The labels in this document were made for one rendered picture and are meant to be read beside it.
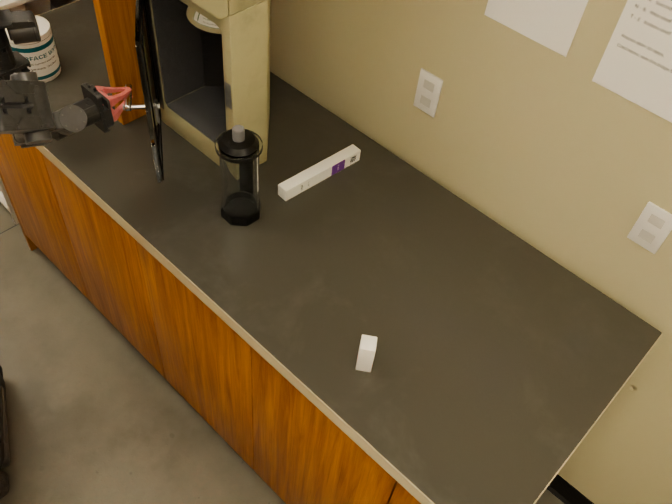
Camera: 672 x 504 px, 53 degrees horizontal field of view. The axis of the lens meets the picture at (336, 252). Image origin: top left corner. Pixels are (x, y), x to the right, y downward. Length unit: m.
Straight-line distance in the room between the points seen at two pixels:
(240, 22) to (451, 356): 0.86
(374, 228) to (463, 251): 0.23
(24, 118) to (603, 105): 1.10
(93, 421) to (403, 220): 1.33
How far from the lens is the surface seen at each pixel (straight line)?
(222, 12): 1.49
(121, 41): 1.86
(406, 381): 1.45
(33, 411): 2.57
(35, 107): 1.17
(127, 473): 2.39
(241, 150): 1.52
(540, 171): 1.68
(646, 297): 1.74
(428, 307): 1.56
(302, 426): 1.66
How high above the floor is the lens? 2.18
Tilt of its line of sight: 49 degrees down
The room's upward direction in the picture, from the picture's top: 7 degrees clockwise
